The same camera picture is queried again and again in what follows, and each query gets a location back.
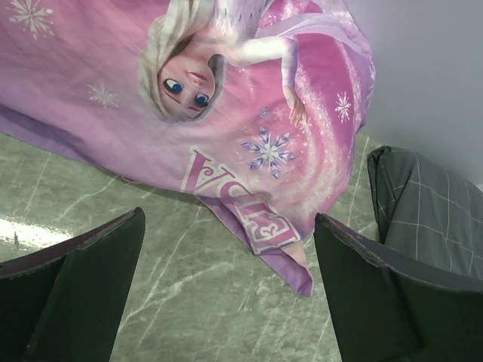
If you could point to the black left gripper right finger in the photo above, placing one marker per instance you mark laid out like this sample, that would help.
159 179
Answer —
385 306

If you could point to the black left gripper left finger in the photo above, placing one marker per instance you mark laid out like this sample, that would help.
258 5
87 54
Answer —
65 302

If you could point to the pink printed pillowcase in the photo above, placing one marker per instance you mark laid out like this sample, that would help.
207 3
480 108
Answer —
250 106

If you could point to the grey checked pillow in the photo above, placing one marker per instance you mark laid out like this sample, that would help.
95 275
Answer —
426 212

